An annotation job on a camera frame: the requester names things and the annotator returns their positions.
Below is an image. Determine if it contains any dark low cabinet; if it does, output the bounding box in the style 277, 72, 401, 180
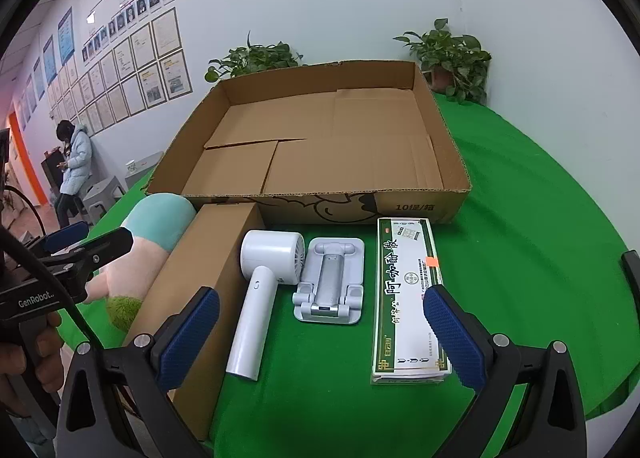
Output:
41, 148, 68, 199

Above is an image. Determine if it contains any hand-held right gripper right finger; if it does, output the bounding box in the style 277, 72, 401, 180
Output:
422, 284, 588, 458

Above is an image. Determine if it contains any green and white medicine box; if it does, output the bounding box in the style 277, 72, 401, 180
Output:
370, 217, 452, 385

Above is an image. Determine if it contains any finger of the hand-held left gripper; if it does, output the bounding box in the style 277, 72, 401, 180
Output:
50, 227, 135, 289
42, 221, 90, 254

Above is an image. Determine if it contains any blue wall poster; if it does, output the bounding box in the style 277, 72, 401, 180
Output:
42, 35, 56, 86
32, 58, 46, 101
57, 7, 75, 66

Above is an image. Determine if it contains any pastel plush toy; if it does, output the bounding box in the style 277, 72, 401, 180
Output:
82, 193, 197, 334

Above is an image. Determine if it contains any large cardboard box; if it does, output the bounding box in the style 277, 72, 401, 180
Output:
145, 60, 472, 226

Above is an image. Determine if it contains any green tablecloth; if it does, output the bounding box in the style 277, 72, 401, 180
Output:
55, 103, 640, 458

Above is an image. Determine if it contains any grey plastic stool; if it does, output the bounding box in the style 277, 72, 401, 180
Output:
80, 188, 108, 225
97, 177, 126, 200

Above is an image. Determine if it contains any white handheld fan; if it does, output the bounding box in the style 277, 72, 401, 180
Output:
226, 229, 306, 381

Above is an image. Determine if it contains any black cable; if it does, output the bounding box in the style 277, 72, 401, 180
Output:
0, 225, 108, 354

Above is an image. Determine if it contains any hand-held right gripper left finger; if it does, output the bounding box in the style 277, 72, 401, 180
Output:
55, 286, 221, 458

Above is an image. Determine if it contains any person's left hand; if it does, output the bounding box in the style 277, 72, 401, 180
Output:
0, 312, 63, 419

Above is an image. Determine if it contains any wall of framed certificates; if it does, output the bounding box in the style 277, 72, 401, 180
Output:
47, 8, 193, 139

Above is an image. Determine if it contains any potted green plant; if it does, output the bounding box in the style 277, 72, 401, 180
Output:
392, 18, 493, 106
204, 30, 303, 85

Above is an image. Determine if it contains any white folding phone stand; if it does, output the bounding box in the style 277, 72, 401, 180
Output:
291, 237, 366, 325

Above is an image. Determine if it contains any grey side table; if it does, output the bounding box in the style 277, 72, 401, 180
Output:
124, 151, 165, 191

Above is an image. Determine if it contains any long brown cardboard box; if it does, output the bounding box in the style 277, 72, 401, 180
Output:
122, 203, 266, 441

